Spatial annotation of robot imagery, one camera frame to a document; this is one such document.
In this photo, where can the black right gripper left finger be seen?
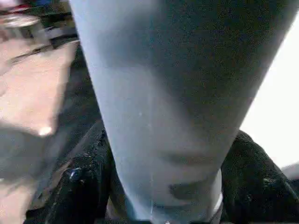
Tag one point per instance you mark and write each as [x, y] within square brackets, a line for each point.
[79, 186]

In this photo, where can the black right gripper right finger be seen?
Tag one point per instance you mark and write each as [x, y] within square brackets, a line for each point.
[261, 186]

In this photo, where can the white plastic table top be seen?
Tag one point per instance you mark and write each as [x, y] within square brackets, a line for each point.
[280, 102]

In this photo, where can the white plastic table leg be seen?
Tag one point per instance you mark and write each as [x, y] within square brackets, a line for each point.
[177, 93]

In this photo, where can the silver round container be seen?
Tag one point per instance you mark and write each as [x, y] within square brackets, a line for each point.
[21, 25]

